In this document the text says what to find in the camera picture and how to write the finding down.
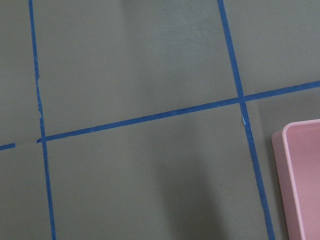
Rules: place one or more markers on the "pink plastic tray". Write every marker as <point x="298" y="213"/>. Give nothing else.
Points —
<point x="297" y="156"/>

